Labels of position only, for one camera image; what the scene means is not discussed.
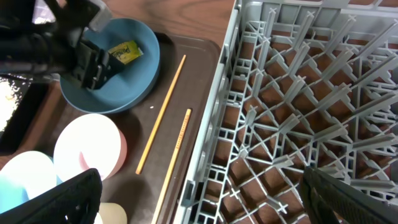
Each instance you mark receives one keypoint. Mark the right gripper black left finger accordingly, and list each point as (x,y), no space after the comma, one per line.
(76,200)

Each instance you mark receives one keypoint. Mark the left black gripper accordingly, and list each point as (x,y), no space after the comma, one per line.
(68,52)

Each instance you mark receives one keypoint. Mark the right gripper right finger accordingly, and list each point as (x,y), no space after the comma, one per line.
(325,198)

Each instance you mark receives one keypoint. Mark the white cup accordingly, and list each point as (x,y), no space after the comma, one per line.
(110,213)

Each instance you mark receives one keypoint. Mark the green yellow snack wrapper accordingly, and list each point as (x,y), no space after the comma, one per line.
(126,52)

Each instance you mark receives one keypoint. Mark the dark blue plate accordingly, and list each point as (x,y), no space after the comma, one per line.
(133,84)

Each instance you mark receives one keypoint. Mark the light blue bowl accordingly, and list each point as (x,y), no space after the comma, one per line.
(25,177)

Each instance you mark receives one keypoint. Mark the pink white bowl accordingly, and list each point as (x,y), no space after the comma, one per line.
(90,141)

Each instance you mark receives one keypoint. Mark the pile of rice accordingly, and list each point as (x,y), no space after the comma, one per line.
(12,92)

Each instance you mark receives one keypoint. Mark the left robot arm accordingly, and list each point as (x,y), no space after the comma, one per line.
(20,43)

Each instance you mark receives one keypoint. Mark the black waste tray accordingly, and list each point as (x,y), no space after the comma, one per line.
(20,121)

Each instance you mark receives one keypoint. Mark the grey dishwasher rack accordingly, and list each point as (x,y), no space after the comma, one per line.
(298,83)

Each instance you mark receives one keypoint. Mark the brown serving tray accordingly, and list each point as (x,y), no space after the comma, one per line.
(191,64)

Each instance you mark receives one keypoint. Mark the right wooden chopstick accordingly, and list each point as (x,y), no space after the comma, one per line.
(171,167)

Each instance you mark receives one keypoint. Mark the wooden chopstick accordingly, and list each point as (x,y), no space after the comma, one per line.
(159,118)
(171,167)

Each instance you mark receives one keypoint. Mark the left wooden chopstick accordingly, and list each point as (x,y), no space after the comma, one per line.
(159,118)

